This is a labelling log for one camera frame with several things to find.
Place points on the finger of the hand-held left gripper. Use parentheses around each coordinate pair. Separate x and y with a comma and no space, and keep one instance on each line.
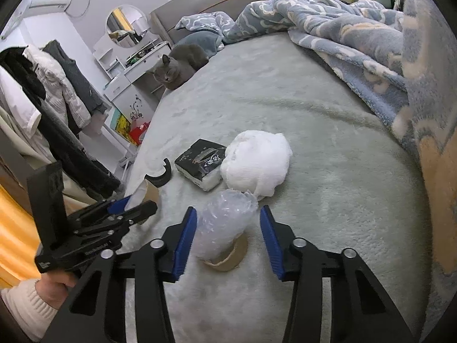
(139,212)
(119,205)

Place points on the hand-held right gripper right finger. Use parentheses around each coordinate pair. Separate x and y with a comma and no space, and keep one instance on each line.
(272,246)

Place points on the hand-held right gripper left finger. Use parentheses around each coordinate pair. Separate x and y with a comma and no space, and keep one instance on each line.
(185,246)

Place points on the cardboard tape roll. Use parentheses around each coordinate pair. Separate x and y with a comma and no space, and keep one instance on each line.
(228,262)
(154,193)

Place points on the small black curved piece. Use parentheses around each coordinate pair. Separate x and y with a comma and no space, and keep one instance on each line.
(160,180)

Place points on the bubble wrap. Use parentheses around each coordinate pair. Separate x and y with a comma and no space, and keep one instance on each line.
(221,225)

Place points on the black tissue box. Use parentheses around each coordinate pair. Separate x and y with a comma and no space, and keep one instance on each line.
(198,160)

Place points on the white cloth ball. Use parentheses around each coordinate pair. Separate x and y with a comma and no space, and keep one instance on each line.
(257,164)

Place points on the person's left forearm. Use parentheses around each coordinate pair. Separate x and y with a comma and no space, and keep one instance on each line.
(25,307)

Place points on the person's left hand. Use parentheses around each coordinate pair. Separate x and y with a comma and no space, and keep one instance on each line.
(53,289)

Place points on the yellow curtain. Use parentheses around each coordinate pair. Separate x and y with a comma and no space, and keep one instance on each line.
(18,239)

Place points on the cream long coat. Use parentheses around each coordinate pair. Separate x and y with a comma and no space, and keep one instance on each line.
(21,157)

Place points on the black pants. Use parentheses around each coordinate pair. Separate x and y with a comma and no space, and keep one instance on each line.
(78,157)

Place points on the red bag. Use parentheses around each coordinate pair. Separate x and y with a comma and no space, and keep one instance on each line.
(139,134)

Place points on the colourful picture board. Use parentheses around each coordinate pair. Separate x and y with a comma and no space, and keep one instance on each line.
(122,124)

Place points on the white shirt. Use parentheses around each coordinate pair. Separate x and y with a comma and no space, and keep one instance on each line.
(18,110)

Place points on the white quilted jacket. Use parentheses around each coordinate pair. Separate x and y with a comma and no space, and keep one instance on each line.
(60,89)

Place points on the white vanity desk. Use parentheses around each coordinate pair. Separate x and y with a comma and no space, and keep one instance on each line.
(125,78)

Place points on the grey knit cardigan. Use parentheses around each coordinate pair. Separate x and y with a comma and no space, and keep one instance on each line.
(78,75)

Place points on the black hanging garment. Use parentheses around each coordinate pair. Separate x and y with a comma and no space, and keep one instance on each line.
(21,71)

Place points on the grey cat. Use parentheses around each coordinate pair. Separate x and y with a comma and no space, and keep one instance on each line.
(182,64)

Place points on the round mirror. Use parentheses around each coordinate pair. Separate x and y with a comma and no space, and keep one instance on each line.
(123,25)

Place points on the white vanity lamp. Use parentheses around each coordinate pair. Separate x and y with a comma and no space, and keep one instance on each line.
(141,25)

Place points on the blue-grey pillow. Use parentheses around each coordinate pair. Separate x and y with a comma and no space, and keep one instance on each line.
(203,41)

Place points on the white air conditioner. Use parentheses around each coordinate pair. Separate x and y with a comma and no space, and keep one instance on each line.
(43,3)

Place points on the blue patterned blanket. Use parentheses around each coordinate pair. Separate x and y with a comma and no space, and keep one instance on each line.
(357,35)

